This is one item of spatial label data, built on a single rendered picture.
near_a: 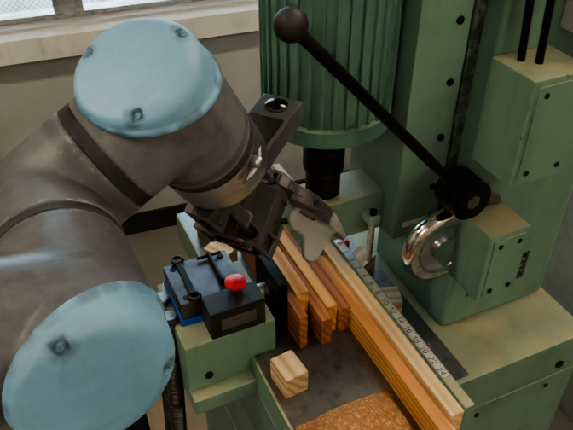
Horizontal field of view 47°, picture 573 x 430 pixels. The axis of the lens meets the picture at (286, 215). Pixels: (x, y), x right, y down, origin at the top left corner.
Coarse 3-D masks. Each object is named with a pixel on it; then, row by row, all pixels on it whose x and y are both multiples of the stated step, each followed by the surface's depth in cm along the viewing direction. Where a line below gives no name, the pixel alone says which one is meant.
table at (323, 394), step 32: (192, 224) 119; (192, 256) 117; (320, 352) 96; (352, 352) 96; (224, 384) 95; (256, 384) 96; (320, 384) 91; (352, 384) 91; (384, 384) 91; (288, 416) 87
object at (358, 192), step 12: (360, 168) 103; (348, 180) 101; (360, 180) 101; (372, 180) 101; (348, 192) 98; (360, 192) 98; (372, 192) 98; (288, 204) 98; (336, 204) 96; (348, 204) 97; (360, 204) 98; (372, 204) 99; (348, 216) 98; (360, 216) 99; (288, 228) 101; (348, 228) 100; (360, 228) 101; (300, 240) 97
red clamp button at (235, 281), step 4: (228, 276) 90; (232, 276) 90; (236, 276) 90; (240, 276) 90; (244, 276) 91; (224, 280) 90; (228, 280) 90; (232, 280) 90; (236, 280) 90; (240, 280) 90; (244, 280) 90; (224, 284) 90; (228, 284) 89; (232, 284) 89; (236, 284) 89; (240, 284) 89; (244, 284) 90; (228, 288) 89; (232, 288) 89; (236, 288) 89; (240, 288) 89
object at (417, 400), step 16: (336, 272) 103; (352, 304) 98; (352, 320) 98; (368, 320) 95; (368, 336) 94; (384, 336) 93; (368, 352) 95; (384, 352) 91; (384, 368) 91; (400, 368) 89; (400, 384) 88; (416, 384) 86; (416, 400) 85; (432, 400) 84; (416, 416) 86; (432, 416) 83
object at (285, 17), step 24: (288, 24) 62; (312, 48) 66; (336, 72) 69; (360, 96) 72; (384, 120) 75; (408, 144) 79; (432, 168) 84; (456, 168) 89; (456, 192) 87; (480, 192) 87; (456, 216) 88
